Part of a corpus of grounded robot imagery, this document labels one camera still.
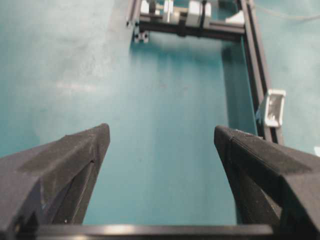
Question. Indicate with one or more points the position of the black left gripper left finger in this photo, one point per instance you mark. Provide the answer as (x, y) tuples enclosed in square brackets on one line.
[(51, 183)]

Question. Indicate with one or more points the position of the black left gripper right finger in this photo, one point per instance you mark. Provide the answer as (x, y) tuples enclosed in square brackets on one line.
[(276, 188)]

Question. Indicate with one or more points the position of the white block with hole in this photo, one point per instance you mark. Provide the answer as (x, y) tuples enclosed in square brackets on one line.
[(195, 13)]

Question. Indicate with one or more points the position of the white triangular corner brace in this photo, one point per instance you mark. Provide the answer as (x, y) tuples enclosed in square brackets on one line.
[(237, 19)]

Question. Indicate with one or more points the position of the white corner bracket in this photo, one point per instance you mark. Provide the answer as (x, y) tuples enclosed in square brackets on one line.
[(270, 112)]

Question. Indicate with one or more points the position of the black aluminium extrusion frame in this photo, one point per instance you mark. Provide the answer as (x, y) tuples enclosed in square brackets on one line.
[(248, 35)]

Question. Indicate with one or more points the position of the white plastic mount block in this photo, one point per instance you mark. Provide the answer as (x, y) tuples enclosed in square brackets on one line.
[(163, 10)]

